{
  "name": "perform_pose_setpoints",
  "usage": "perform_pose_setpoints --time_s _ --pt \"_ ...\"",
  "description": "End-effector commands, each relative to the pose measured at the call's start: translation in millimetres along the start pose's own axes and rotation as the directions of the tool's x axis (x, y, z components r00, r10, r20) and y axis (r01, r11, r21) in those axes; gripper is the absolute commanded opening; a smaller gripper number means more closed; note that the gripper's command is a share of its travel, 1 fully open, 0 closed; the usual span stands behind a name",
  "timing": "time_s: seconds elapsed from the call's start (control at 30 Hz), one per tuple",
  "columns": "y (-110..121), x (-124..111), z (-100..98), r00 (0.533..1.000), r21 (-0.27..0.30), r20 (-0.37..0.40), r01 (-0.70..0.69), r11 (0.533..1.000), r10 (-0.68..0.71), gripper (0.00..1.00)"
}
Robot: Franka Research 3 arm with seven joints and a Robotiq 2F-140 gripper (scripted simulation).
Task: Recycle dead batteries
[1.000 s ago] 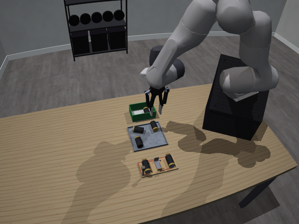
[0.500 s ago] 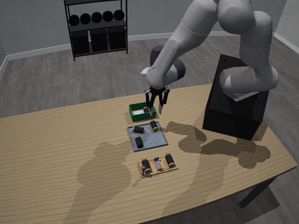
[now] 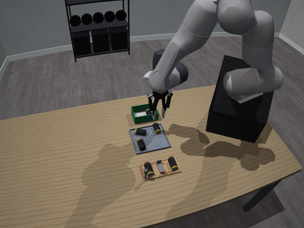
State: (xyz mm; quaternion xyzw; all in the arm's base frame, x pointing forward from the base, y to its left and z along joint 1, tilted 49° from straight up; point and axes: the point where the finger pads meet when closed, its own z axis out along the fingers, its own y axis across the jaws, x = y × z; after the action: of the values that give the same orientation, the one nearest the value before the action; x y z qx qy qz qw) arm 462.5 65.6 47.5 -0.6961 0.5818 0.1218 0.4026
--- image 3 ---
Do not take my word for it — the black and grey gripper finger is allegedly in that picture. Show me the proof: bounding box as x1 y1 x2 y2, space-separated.
161 91 173 119
147 94 160 120

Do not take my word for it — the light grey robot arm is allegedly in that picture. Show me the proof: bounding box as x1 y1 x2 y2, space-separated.
143 0 283 104

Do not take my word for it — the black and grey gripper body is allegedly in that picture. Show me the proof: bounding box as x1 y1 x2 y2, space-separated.
152 91 169 99

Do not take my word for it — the green open box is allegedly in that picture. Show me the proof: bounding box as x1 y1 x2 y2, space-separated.
131 104 159 124

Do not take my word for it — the black battery with gold end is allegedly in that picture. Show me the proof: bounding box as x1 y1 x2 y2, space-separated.
168 157 177 169
146 109 152 115
144 162 154 176
135 128 146 136
153 123 161 134
137 138 146 151

